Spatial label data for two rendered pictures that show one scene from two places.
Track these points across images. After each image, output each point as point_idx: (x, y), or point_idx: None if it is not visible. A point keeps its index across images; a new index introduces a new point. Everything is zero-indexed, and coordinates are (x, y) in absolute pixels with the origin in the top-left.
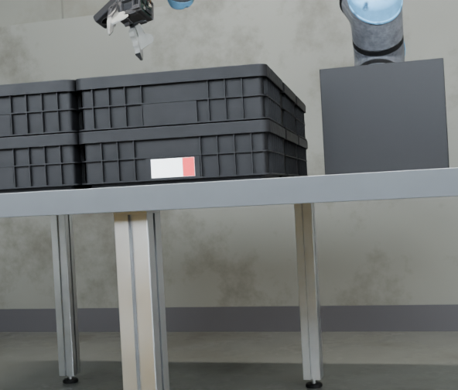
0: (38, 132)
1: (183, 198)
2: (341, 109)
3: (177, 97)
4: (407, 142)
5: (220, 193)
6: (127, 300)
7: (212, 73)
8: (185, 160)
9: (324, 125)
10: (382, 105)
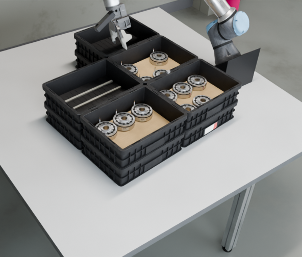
0: (174, 138)
1: (279, 166)
2: (230, 72)
3: (216, 104)
4: (244, 77)
5: (287, 161)
6: (247, 193)
7: (229, 93)
8: (215, 124)
9: None
10: (242, 67)
